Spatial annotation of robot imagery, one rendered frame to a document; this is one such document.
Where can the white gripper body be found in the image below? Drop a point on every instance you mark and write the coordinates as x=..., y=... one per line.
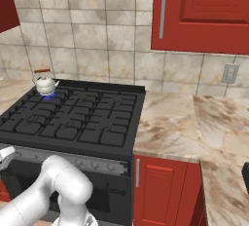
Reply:
x=6, y=153

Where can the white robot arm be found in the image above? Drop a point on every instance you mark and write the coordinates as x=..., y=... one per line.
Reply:
x=64, y=184

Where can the grey stove knob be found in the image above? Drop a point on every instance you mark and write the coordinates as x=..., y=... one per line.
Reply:
x=79, y=162
x=34, y=156
x=94, y=165
x=112, y=168
x=18, y=154

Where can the blue burner flame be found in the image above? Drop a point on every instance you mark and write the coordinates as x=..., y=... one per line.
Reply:
x=48, y=97

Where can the black gas stove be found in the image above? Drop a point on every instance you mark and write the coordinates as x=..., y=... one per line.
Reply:
x=84, y=116

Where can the red base cupboard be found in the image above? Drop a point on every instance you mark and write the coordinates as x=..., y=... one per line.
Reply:
x=4, y=191

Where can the black oven door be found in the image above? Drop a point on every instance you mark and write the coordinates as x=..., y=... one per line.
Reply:
x=112, y=200

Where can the red base cupboard door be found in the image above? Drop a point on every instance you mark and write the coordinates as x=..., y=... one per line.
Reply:
x=159, y=192

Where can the red base cupboard panel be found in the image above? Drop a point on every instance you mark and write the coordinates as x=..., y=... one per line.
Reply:
x=193, y=197

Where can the black object at worktop edge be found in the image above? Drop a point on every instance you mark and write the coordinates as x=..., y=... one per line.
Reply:
x=246, y=173

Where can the red wall cupboard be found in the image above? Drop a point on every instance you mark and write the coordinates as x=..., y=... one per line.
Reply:
x=7, y=4

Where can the grey wall socket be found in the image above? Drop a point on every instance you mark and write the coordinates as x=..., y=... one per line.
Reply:
x=230, y=73

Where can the red wall cupboard door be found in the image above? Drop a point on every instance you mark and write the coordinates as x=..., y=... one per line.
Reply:
x=207, y=12

